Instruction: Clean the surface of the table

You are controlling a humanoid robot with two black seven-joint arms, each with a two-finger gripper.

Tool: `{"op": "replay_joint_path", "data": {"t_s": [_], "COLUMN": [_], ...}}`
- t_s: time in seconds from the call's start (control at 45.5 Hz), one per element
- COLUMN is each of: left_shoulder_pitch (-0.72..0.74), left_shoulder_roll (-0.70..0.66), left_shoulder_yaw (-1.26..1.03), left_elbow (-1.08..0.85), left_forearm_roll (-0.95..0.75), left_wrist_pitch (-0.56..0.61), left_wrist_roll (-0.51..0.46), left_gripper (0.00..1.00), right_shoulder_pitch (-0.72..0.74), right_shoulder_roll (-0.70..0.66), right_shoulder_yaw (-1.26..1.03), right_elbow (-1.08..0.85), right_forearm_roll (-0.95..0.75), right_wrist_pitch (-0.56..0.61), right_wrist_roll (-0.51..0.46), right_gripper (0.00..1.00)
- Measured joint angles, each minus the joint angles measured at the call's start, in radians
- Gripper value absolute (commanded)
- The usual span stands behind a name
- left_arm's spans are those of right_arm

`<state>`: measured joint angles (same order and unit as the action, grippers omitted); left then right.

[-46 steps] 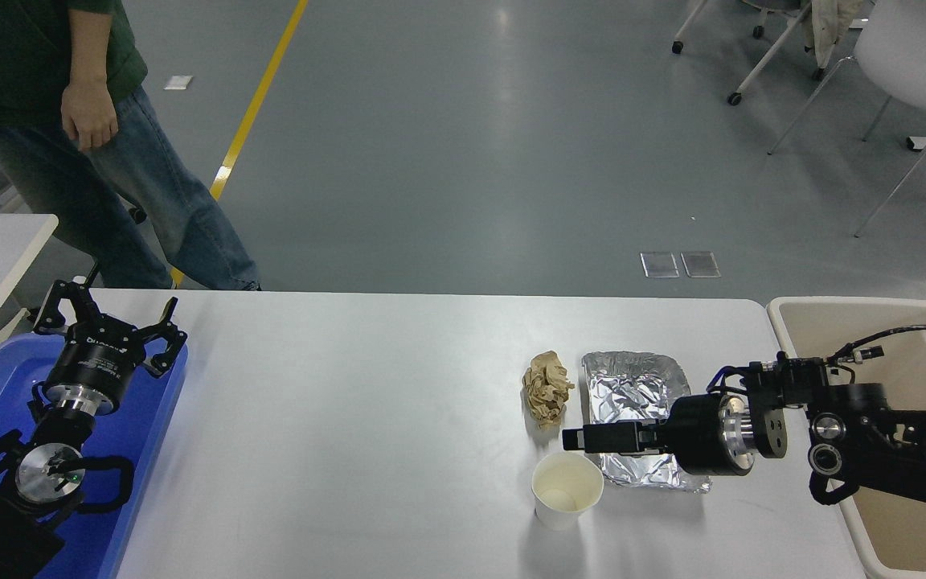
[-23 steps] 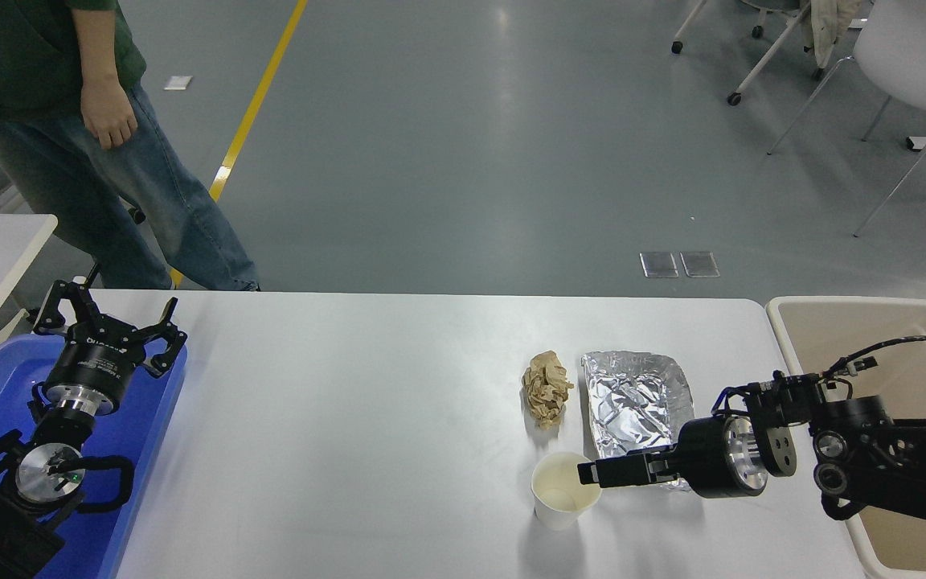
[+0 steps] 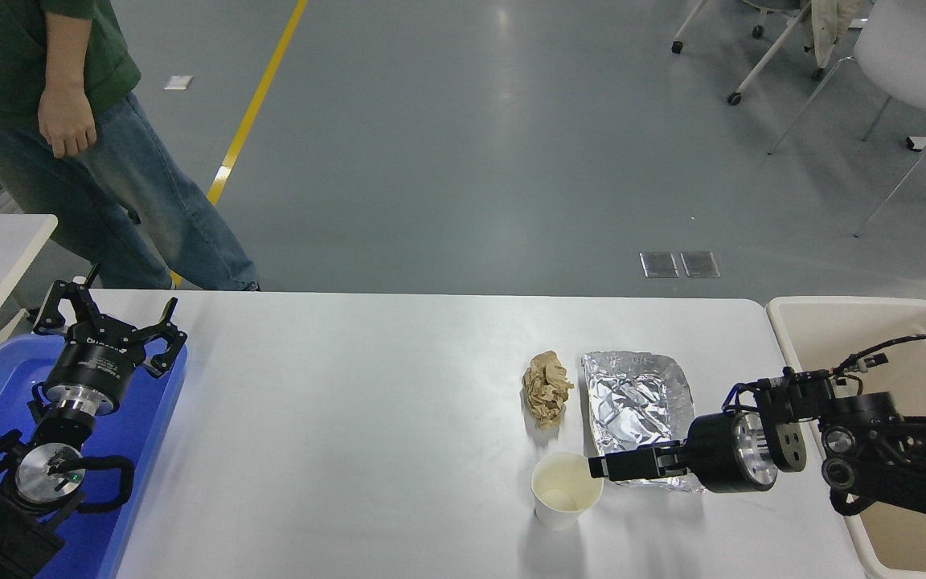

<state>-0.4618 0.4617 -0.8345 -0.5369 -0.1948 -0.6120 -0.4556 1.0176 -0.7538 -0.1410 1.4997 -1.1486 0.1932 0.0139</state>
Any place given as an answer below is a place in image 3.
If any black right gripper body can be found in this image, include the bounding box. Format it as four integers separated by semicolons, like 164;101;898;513
685;411;749;494

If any person's left hand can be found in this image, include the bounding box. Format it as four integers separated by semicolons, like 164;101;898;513
37;80;99;159

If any white paper cup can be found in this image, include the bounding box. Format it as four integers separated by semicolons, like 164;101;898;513
531;451;604;531

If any white rolling table frame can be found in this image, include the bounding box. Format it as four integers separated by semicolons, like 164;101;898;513
670;0;827;107

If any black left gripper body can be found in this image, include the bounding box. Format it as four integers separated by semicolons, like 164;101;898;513
45;326;147;404

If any silver foil tray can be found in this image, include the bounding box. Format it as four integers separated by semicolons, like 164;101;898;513
581;350;709;493

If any office chair caster base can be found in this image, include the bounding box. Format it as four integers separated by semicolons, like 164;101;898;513
740;0;803;39

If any tan paper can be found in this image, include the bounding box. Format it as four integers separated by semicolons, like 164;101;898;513
522;351;575;430

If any pale hanging cloth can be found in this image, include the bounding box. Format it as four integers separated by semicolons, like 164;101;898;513
802;0;866;69

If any white shell chair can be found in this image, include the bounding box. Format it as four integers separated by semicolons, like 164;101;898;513
768;0;926;238

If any person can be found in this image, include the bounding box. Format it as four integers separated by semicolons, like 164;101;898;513
0;0;261;292

